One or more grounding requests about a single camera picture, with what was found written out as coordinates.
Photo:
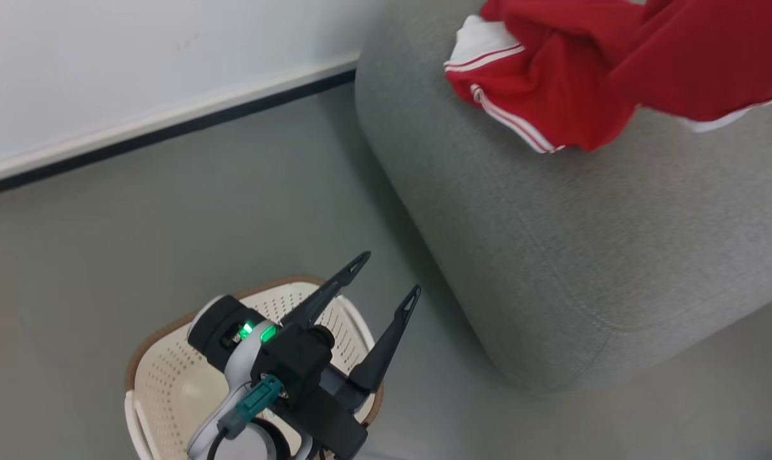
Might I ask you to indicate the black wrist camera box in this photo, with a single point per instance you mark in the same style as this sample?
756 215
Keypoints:
290 364

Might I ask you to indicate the grey fabric sofa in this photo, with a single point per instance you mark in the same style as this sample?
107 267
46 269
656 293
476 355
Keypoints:
552 255

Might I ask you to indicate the red garment with white trim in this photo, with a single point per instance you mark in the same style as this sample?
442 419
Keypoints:
571 96

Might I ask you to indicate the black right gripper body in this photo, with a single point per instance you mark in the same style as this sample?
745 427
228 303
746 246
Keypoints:
334 421

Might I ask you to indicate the cream perforated laundry basket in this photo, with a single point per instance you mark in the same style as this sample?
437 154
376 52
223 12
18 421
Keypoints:
168 383

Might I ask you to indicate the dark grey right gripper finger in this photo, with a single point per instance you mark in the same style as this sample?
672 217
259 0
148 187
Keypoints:
386 342
325 295

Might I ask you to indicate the white and black baseboard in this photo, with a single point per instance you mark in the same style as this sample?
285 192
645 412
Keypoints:
168 124

